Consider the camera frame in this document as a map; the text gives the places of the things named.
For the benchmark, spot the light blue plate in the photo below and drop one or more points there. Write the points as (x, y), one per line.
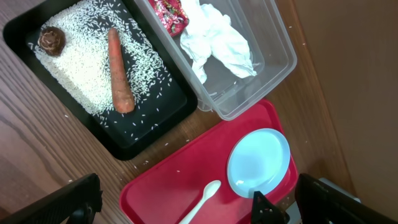
(259, 161)

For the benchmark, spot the orange carrot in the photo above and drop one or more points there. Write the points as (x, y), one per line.
(123, 99)

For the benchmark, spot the white plastic spoon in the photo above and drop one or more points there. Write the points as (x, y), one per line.
(209, 191)

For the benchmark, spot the white napkin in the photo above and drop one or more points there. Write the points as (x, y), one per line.
(209, 33)

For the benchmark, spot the brown chocolate pastry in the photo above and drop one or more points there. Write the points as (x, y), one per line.
(52, 40)

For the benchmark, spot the black plastic tray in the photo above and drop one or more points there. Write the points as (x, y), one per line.
(124, 140)

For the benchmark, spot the red serving tray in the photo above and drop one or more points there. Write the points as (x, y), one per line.
(169, 190)

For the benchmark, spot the red snack wrapper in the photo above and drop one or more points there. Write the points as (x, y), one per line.
(171, 15)

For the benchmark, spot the clear plastic bin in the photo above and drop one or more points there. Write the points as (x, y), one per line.
(272, 56)

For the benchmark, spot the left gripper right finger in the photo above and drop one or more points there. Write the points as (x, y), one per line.
(366, 215)

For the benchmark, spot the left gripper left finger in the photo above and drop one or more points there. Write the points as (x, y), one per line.
(77, 202)

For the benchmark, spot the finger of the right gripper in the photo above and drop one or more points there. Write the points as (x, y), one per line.
(264, 212)

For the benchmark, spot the grey dishwasher rack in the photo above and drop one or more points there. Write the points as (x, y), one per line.
(321, 201)

